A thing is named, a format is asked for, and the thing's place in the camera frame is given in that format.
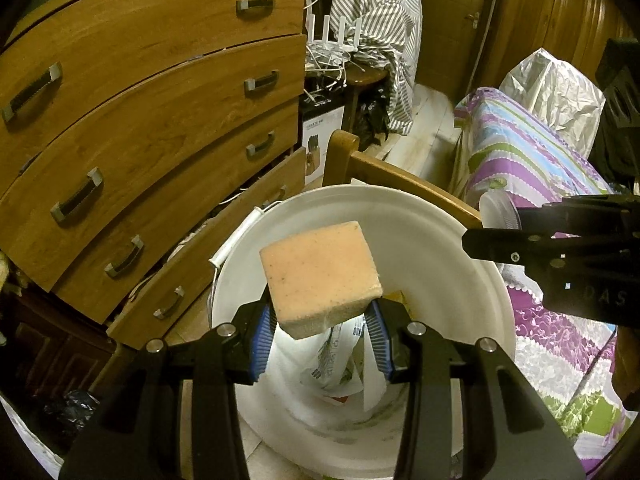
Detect white cardboard box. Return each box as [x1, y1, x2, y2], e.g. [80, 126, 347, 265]
[300, 100, 346, 187]

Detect white paper sheet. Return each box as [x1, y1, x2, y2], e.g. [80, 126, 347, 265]
[361, 350, 396, 413]

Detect black plastic bag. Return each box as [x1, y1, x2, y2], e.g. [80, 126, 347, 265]
[356, 91, 392, 150]

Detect white antenna router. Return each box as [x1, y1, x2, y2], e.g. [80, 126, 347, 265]
[302, 0, 365, 68]

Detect purple striped printed blanket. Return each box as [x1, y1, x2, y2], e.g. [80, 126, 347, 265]
[452, 87, 633, 476]

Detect tangled white cables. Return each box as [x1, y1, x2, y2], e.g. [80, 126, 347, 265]
[304, 42, 358, 103]

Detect grey striped cloth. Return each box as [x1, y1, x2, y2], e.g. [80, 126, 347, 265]
[310, 0, 424, 137]

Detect round wooden stool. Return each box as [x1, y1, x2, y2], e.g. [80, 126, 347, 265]
[344, 66, 389, 137]

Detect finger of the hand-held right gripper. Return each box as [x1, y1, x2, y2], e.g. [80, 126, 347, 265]
[515, 194, 640, 236]
[461, 227, 557, 275]

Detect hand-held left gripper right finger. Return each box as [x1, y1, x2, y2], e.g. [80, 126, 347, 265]
[362, 297, 586, 480]

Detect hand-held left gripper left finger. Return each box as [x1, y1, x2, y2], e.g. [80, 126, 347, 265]
[59, 300, 281, 480]

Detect wooden panelled door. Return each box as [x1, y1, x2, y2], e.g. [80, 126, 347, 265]
[420, 0, 623, 103]

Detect white printed plastic bag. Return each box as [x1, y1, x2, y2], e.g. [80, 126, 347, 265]
[300, 312, 370, 392]

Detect white plastic bucket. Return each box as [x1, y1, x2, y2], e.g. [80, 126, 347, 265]
[207, 184, 516, 480]

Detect dark wooden cabinet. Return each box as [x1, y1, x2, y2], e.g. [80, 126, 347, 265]
[0, 285, 117, 411]

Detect silver crinkled bag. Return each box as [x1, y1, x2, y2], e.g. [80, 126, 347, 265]
[500, 48, 607, 157]

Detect orange sponge block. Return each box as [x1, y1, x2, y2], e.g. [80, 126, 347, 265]
[259, 220, 385, 340]

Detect wooden bed frame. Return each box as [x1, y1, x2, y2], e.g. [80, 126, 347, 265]
[322, 130, 483, 228]

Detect wooden dresser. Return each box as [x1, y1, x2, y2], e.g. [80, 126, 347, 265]
[0, 0, 308, 351]

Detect clear plastic lid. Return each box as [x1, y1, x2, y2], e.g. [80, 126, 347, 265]
[478, 189, 522, 234]

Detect wooden dresser drawer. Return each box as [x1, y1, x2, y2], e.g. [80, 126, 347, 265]
[0, 35, 307, 293]
[106, 147, 307, 350]
[50, 97, 301, 327]
[0, 0, 307, 186]

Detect crumpled dark plastic bag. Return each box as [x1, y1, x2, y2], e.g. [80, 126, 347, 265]
[42, 390, 102, 442]

